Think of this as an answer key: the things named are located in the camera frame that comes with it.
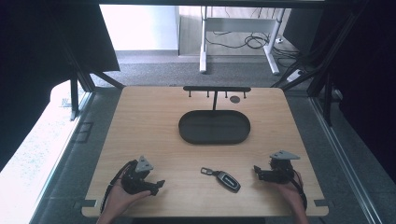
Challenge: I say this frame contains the white speckled side surface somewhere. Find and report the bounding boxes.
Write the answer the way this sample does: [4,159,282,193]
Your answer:
[0,79,92,224]

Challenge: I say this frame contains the black metal stand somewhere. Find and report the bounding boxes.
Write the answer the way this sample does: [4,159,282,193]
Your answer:
[62,36,126,122]
[270,0,372,127]

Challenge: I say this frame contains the black car key fob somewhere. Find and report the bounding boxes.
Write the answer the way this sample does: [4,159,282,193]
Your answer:
[200,166,242,194]

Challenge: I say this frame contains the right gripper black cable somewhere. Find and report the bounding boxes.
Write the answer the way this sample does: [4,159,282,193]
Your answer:
[291,170,309,211]

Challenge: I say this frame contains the white desk frame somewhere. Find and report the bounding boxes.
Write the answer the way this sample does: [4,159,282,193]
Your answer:
[199,6,286,76]

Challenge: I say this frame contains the black floor cables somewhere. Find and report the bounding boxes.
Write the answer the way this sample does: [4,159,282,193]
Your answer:
[205,29,312,68]

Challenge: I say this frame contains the person's left hand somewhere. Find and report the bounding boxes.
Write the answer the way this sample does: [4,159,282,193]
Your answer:
[106,180,152,219]

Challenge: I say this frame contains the aluminium rail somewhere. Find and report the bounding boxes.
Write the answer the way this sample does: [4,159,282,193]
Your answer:
[309,95,385,224]

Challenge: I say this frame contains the white power strip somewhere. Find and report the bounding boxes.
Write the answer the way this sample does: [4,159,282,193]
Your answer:
[285,69,305,84]

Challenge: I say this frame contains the black curtain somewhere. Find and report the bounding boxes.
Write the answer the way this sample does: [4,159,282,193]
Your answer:
[311,0,396,185]
[0,0,121,173]

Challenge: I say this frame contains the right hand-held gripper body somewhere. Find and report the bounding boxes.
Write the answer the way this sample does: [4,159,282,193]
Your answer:
[259,149,302,185]

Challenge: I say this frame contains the person's right hand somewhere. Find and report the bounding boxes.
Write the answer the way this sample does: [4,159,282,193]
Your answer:
[273,172,308,212]

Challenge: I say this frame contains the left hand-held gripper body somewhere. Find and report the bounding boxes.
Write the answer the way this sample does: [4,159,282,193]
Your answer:
[120,155,157,196]

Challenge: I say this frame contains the black key rack with tray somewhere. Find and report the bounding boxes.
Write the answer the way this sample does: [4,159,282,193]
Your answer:
[177,85,252,146]

